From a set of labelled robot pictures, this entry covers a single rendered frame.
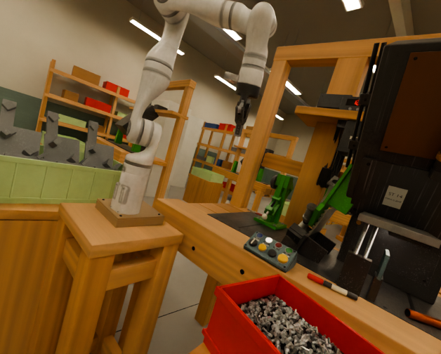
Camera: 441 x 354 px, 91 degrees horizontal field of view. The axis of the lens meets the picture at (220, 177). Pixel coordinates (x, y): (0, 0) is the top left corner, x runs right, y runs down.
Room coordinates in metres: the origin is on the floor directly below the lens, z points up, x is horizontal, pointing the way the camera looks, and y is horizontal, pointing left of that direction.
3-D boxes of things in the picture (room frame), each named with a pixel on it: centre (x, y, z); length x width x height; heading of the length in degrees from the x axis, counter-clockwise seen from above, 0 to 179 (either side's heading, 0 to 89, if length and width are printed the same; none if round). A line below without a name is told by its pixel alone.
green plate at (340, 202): (0.80, -0.46, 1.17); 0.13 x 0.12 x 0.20; 53
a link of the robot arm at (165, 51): (0.75, 0.31, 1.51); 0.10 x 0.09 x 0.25; 164
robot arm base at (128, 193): (0.76, 0.29, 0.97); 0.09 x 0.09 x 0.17; 57
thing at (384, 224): (0.68, -0.56, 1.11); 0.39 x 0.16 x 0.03; 143
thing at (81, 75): (6.30, 3.58, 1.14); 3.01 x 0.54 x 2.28; 134
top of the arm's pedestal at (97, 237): (0.76, 0.29, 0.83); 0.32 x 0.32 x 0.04; 51
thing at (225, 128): (7.28, 0.16, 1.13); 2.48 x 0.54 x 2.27; 44
